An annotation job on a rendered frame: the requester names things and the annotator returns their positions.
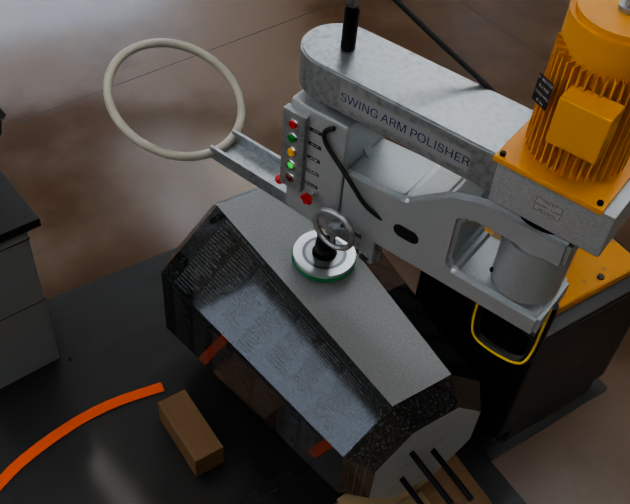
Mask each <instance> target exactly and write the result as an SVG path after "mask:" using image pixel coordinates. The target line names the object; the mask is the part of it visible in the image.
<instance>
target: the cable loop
mask: <svg viewBox="0 0 630 504"><path fill-rule="evenodd" d="M558 309H559V305H558V304H557V303H556V304H555V305H554V306H553V308H552V309H551V310H550V312H549V315H548V317H547V319H546V320H545V322H544V323H543V324H542V326H541V327H540V328H539V330H538V331H537V332H536V334H535V337H534V339H533V341H532V343H531V345H530V347H529V349H528V350H527V352H526V353H525V354H524V355H522V356H519V355H515V354H512V353H510V352H508V351H506V350H504V349H503V348H501V347H499V346H498V345H496V344H494V343H493V342H492V341H490V340H489V339H487V338H486V337H485V336H484V335H483V333H482V332H481V330H480V318H481V314H482V310H483V307H482V306H481V305H479V304H477V303H476V302H475V303H474V306H473V310H472V313H471V318H470V331H471V334H472V336H473V337H474V339H475V340H476V341H477V342H478V343H479V344H480V345H481V346H482V347H484V348H485V349H486V350H488V351H489V352H491V353H493V354H494V355H496V356H497V357H499V358H501V359H503V360H505V361H507V362H509V363H511V364H514V365H519V366H523V365H527V364H529V363H530V362H532V361H533V360H534V358H535V357H536V356H537V354H538V352H539V351H540V349H541V347H542V345H543V343H544V340H545V338H546V336H547V334H548V331H549V329H550V327H551V325H552V322H553V320H554V318H555V316H556V313H557V311H558Z"/></svg>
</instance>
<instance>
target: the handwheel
mask: <svg viewBox="0 0 630 504"><path fill-rule="evenodd" d="M324 214H330V215H332V216H334V217H336V218H337V219H338V221H337V222H336V221H331V222H330V221H329V220H328V219H327V218H326V216H325V215H324ZM319 217H320V218H321V220H322V221H323V222H324V223H325V224H326V225H327V226H326V227H325V230H326V233H327V234H328V236H330V239H329V238H327V236H326V235H325V234H324V233H323V231H322V230H321V228H320V225H319ZM343 225H344V226H345V227H342V226H343ZM313 226H314V229H315V231H316V233H317V235H318V236H319V237H320V239H321V240H322V241H323V242H324V243H325V244H326V245H328V246H329V247H331V248H332V249H335V250H338V251H347V250H349V249H351V248H352V247H353V245H354V243H355V234H354V230H353V228H352V226H351V224H350V223H349V221H348V220H347V218H346V217H344V216H343V215H342V214H341V213H339V212H338V211H336V210H334V209H332V208H327V207H323V208H320V209H318V210H317V211H316V212H315V213H314V215H313ZM340 233H348V235H349V241H348V243H347V244H346V245H339V244H336V243H335V240H336V237H337V236H338V235H339V234H340Z"/></svg>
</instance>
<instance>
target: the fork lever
mask: <svg viewBox="0 0 630 504"><path fill-rule="evenodd" d="M232 134H233V135H234V136H235V138H236V141H235V142H234V143H233V144H232V145H231V146H230V147H229V148H228V149H226V150H225V151H222V150H220V149H218V148H217V147H215V146H214V145H211V146H210V150H211V151H212V152H213V154H214V156H213V157H211V158H212V159H214V160H215V161H217V162H219V163H220V164H222V165H223V166H225V167H227V168H228V169H230V170H231V171H233V172H235V173H236V174H238V175H239V176H241V177H243V178H244V179H246V180H247V181H249V182H251V183H252V184H254V185H255V186H257V187H259V188H260V189H262V190H263V191H265V192H267V193H268V194H270V195H271V196H273V197H275V198H276V199H278V200H279V201H281V202H283V203H284V204H286V186H287V185H285V184H283V183H282V184H278V183H276V181H275V177H276V175H278V174H280V163H281V157H280V156H279V155H277V154H275V153H274V152H272V151H270V150H269V149H267V148H265V147H264V146H262V145H260V144H259V143H257V142H255V141H254V140H252V139H250V138H249V137H247V136H245V135H244V134H242V133H240V132H239V131H237V130H235V129H233V130H232ZM286 205H287V204H286ZM287 206H288V205H287ZM354 234H355V243H354V245H353V247H355V248H356V249H358V250H359V248H360V242H361V236H360V235H358V234H356V233H355V232H354ZM337 237H339V238H340V239H342V240H344V241H345V242H347V243H348V241H349V235H348V233H340V234H339V235H338V236H337ZM381 252H382V249H381V248H379V245H377V244H376V248H375V254H374V260H376V261H377V262H378V261H379V260H380V257H381ZM359 258H360V259H361V260H362V261H365V262H367V261H368V258H369V256H368V255H367V254H366V253H365V252H360V254H359Z"/></svg>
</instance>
